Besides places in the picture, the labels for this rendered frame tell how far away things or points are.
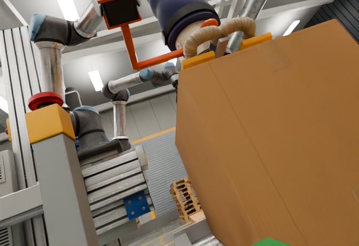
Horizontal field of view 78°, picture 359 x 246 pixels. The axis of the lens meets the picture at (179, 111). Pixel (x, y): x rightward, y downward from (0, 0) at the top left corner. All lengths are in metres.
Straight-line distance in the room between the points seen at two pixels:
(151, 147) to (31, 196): 10.15
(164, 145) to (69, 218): 10.60
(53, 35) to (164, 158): 10.01
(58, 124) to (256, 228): 0.41
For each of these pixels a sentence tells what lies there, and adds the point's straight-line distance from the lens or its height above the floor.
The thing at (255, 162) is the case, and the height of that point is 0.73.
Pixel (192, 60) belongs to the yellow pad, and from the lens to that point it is 0.63.
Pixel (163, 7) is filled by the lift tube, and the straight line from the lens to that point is 0.91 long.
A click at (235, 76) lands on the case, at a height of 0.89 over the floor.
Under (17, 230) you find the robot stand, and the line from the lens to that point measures 1.23.
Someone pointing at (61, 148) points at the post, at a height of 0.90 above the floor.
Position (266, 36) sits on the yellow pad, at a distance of 0.74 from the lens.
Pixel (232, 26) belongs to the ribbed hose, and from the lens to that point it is 0.70.
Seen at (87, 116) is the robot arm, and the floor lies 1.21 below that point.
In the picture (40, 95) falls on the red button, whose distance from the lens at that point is 0.56.
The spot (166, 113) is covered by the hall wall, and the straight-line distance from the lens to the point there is 11.76.
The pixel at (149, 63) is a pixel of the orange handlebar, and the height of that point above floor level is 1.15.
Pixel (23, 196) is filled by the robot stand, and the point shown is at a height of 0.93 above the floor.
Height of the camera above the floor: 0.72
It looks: 20 degrees up
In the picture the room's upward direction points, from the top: 24 degrees counter-clockwise
